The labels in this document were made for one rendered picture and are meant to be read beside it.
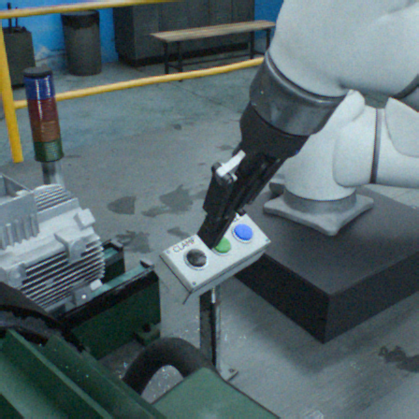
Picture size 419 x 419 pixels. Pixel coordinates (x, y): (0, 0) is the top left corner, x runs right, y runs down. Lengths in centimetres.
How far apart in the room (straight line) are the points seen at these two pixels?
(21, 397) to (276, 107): 41
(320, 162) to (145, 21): 512
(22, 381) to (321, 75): 39
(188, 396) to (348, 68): 35
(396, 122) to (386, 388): 48
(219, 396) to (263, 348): 80
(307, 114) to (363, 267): 57
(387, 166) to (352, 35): 67
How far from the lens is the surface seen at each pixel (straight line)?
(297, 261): 109
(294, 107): 55
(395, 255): 114
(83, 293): 91
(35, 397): 22
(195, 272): 79
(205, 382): 26
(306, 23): 51
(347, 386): 101
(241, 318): 112
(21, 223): 85
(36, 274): 86
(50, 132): 122
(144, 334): 106
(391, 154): 114
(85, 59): 598
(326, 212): 120
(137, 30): 614
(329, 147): 113
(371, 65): 52
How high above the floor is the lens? 150
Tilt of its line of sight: 28 degrees down
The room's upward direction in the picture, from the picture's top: straight up
